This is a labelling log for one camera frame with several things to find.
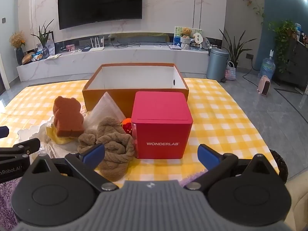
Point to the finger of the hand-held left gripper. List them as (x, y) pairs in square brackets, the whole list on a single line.
[(25, 146), (3, 131)]

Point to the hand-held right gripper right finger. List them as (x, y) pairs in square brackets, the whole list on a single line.
[(207, 154)]

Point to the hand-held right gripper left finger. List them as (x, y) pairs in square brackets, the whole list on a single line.
[(92, 154)]

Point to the white plastic bag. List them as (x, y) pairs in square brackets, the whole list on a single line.
[(42, 137)]

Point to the brown towel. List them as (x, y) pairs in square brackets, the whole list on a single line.
[(115, 142)]

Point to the brown bear-shaped sponge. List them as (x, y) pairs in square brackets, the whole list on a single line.
[(68, 115)]

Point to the orange cardboard box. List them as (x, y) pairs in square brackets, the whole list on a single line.
[(134, 81)]

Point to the purple fluffy cloth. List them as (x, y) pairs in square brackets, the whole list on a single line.
[(6, 197)]

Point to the yellow sponge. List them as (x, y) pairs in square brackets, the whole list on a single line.
[(59, 138)]

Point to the red strawberry toy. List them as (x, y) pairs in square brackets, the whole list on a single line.
[(126, 126)]

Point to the clear triangular bag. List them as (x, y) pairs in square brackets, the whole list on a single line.
[(105, 110)]

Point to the red cube box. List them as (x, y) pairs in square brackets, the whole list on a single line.
[(161, 125)]

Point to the black round object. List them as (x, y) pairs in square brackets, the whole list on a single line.
[(280, 166)]

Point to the golden ornament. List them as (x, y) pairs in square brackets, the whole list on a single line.
[(27, 58)]

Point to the snack packets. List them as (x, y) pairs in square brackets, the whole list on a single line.
[(38, 56)]

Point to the pink woven bag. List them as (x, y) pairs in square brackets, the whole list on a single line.
[(231, 73)]

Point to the pink space heater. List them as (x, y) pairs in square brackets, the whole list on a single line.
[(264, 85)]

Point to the vase with dried flowers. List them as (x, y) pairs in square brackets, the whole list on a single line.
[(18, 43)]

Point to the grey pedal trash can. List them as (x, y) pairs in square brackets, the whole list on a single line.
[(216, 65)]

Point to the white marble television cabinet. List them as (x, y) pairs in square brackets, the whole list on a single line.
[(120, 57)]

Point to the green plant in glass vase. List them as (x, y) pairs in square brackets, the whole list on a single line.
[(44, 38)]

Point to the beige sofa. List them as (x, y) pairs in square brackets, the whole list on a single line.
[(298, 202)]

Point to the blue water bottle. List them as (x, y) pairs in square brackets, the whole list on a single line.
[(267, 67)]

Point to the white router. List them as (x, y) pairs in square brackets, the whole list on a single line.
[(96, 48)]

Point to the potted snake plant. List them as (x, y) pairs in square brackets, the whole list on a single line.
[(234, 50)]

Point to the brown teddy bear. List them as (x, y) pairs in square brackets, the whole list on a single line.
[(186, 35)]

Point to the dark cabinet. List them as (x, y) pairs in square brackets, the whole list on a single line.
[(296, 65)]

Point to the green picture card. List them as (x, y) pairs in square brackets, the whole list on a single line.
[(178, 30)]

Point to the leafy pothos plant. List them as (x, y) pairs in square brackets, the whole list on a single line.
[(282, 36)]

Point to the black television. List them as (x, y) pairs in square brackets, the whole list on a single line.
[(99, 2)]

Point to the pink photo frame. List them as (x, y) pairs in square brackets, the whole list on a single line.
[(70, 48)]

